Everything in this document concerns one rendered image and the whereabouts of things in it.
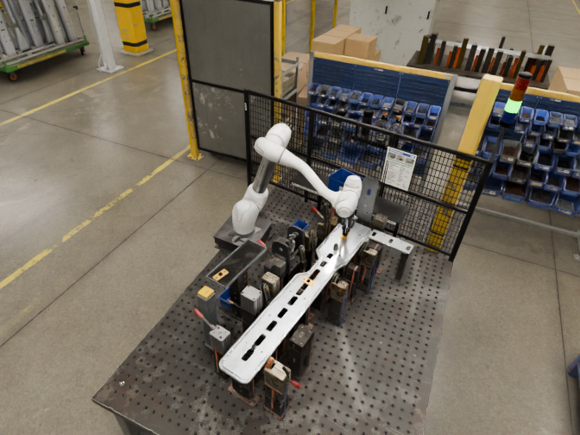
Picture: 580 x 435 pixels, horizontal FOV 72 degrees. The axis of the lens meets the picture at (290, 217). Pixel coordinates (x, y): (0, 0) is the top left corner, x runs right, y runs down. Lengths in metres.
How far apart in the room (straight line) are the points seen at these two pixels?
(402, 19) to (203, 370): 7.66
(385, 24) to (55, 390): 7.95
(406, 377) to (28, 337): 2.84
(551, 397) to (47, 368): 3.68
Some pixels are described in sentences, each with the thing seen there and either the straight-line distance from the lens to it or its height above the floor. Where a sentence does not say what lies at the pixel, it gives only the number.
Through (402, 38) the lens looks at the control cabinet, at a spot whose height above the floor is 0.64.
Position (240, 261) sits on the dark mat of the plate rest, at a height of 1.16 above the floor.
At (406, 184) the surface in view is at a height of 1.20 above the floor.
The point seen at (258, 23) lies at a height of 1.77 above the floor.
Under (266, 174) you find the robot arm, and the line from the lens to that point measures 2.74.
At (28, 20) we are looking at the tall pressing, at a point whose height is 0.79.
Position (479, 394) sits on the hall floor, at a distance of 3.44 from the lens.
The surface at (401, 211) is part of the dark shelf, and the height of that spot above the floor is 1.03.
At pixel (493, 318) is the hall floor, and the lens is 3.94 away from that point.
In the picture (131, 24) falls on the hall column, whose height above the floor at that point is 0.60.
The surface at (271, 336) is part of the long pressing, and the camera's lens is 2.14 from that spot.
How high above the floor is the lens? 2.76
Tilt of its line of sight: 39 degrees down
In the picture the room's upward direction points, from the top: 2 degrees clockwise
